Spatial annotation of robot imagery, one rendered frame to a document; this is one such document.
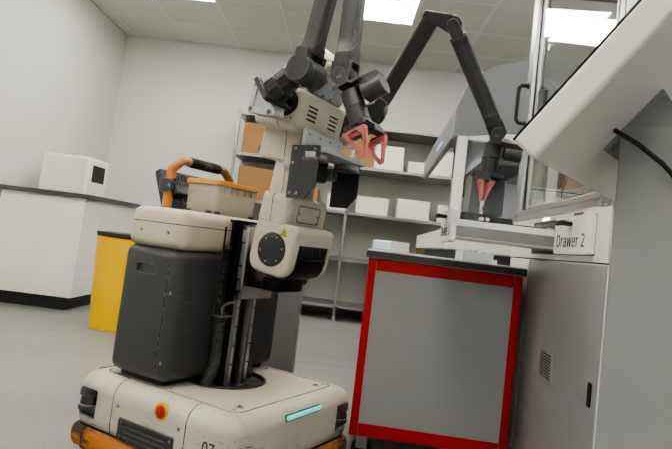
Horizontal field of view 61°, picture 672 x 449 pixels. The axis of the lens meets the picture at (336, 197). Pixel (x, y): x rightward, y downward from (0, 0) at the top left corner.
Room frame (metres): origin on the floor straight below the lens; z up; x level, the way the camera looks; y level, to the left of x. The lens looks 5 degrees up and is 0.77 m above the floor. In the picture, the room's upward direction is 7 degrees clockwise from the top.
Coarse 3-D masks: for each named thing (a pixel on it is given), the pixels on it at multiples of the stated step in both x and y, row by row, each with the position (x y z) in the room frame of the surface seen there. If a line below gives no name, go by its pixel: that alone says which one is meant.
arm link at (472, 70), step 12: (456, 24) 1.73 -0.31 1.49; (456, 36) 1.75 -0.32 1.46; (456, 48) 1.79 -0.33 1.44; (468, 48) 1.78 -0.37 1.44; (468, 60) 1.80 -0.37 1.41; (468, 72) 1.81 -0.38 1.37; (480, 72) 1.81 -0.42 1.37; (480, 84) 1.82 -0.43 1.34; (480, 96) 1.84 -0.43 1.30; (492, 96) 1.84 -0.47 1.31; (480, 108) 1.85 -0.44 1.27; (492, 108) 1.84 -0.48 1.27; (492, 120) 1.85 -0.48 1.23; (504, 132) 1.86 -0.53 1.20
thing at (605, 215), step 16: (608, 208) 1.43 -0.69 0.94; (528, 224) 2.17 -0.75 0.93; (544, 224) 1.96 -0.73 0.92; (608, 224) 1.42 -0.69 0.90; (608, 240) 1.41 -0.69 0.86; (512, 256) 2.38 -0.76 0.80; (528, 256) 2.13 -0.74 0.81; (544, 256) 1.93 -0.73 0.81; (560, 256) 1.76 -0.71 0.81; (576, 256) 1.62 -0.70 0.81; (592, 256) 1.50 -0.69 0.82; (608, 256) 1.40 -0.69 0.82
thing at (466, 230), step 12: (456, 228) 1.85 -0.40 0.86; (468, 228) 1.85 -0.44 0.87; (480, 228) 1.84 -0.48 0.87; (492, 228) 1.84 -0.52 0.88; (504, 228) 1.84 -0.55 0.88; (516, 228) 1.84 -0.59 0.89; (528, 228) 1.83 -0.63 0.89; (468, 240) 2.00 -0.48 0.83; (480, 240) 1.85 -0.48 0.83; (492, 240) 1.84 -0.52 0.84; (504, 240) 1.84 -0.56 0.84; (516, 240) 1.83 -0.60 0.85; (528, 240) 1.83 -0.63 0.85; (540, 240) 1.83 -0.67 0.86; (552, 240) 1.82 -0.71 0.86
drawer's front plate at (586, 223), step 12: (576, 216) 1.60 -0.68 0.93; (588, 216) 1.51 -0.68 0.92; (564, 228) 1.69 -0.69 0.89; (576, 228) 1.59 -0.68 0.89; (588, 228) 1.50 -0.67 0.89; (564, 240) 1.68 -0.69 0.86; (588, 240) 1.50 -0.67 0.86; (564, 252) 1.68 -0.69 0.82; (576, 252) 1.57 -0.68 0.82; (588, 252) 1.49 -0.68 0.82
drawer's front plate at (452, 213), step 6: (450, 210) 1.89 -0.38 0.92; (456, 210) 1.83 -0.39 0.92; (450, 216) 1.87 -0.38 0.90; (456, 216) 1.83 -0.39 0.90; (444, 222) 2.02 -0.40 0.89; (450, 222) 1.85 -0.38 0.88; (456, 222) 1.83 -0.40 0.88; (450, 228) 1.84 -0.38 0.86; (450, 234) 1.83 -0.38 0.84; (444, 240) 1.97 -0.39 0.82; (450, 240) 1.84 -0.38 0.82
